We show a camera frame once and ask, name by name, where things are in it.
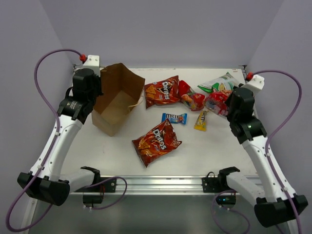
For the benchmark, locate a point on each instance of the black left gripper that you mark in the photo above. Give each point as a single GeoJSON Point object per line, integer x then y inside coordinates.
{"type": "Point", "coordinates": [96, 83]}

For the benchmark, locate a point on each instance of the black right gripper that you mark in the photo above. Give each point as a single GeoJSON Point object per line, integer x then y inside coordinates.
{"type": "Point", "coordinates": [231, 95]}

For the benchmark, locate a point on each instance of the red candy assortment bag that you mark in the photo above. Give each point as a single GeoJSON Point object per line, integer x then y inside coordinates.
{"type": "Point", "coordinates": [215, 102]}

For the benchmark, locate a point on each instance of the green Chuba cassava bag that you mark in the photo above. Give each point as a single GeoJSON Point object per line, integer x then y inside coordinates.
{"type": "Point", "coordinates": [223, 83]}

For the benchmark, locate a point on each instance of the brown paper bag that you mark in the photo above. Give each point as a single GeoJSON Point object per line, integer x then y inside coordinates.
{"type": "Point", "coordinates": [122, 90]}

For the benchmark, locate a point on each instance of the yellow M&M's packet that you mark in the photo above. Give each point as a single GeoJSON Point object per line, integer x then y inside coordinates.
{"type": "Point", "coordinates": [200, 123]}

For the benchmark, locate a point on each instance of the red snack bag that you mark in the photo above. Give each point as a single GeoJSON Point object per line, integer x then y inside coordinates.
{"type": "Point", "coordinates": [191, 99]}

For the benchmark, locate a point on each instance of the blue M&M's packet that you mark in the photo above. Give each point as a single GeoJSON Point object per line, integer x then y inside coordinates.
{"type": "Point", "coordinates": [182, 118]}

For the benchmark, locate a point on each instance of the red Doritos bag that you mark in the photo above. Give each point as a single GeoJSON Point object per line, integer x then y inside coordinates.
{"type": "Point", "coordinates": [157, 142]}
{"type": "Point", "coordinates": [162, 92]}

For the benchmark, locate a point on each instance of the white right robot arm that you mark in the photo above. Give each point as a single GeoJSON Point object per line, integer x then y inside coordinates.
{"type": "Point", "coordinates": [276, 201]}

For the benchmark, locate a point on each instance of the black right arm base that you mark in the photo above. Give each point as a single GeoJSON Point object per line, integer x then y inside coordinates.
{"type": "Point", "coordinates": [211, 184]}

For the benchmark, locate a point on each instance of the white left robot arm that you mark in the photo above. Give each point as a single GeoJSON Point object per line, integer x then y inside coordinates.
{"type": "Point", "coordinates": [44, 181]}

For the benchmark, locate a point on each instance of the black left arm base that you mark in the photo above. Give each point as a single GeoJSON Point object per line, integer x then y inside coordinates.
{"type": "Point", "coordinates": [95, 195]}

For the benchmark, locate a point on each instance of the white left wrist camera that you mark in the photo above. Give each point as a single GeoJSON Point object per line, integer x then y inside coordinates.
{"type": "Point", "coordinates": [93, 63]}

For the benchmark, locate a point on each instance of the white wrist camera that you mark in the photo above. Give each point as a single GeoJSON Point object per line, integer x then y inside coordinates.
{"type": "Point", "coordinates": [255, 85]}
{"type": "Point", "coordinates": [93, 63]}

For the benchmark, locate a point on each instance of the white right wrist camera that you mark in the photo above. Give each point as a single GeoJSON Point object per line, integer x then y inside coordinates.
{"type": "Point", "coordinates": [255, 85]}

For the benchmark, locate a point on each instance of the aluminium front mounting rail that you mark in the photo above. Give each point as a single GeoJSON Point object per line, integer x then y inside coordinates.
{"type": "Point", "coordinates": [160, 185]}

